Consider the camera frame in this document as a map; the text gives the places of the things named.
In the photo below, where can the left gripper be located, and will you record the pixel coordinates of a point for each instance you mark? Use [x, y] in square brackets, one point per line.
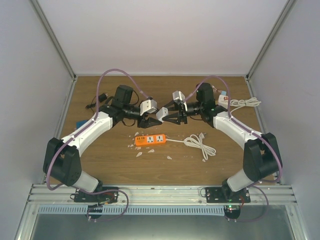
[146, 122]

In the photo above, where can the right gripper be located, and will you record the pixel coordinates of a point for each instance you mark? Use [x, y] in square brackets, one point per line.
[182, 114]

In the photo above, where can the orange power strip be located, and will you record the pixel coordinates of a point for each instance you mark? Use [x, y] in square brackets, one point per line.
[148, 140]

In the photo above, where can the blue cube socket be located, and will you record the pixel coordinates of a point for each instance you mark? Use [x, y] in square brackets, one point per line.
[79, 124]

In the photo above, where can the white charger plug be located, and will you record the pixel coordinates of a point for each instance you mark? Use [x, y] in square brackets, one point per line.
[161, 114]

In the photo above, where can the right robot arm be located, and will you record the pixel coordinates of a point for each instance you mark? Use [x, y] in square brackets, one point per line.
[261, 155]

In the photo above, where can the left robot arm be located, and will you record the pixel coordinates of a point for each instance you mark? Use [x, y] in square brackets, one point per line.
[63, 156]

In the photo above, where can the white cube adapter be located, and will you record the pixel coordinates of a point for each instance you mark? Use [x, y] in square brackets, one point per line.
[223, 101]

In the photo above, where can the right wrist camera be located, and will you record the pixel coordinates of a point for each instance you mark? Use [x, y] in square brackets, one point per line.
[178, 96]

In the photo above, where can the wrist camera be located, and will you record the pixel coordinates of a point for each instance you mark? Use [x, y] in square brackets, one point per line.
[148, 106]
[178, 96]

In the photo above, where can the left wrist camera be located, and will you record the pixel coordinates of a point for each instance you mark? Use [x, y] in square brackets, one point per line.
[148, 106]

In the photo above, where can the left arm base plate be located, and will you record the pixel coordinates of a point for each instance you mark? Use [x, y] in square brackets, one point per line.
[103, 198]

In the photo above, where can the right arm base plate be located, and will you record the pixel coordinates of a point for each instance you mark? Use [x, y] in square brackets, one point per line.
[222, 195]

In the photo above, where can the grey cable duct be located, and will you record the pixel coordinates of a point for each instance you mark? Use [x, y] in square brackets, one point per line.
[134, 210]

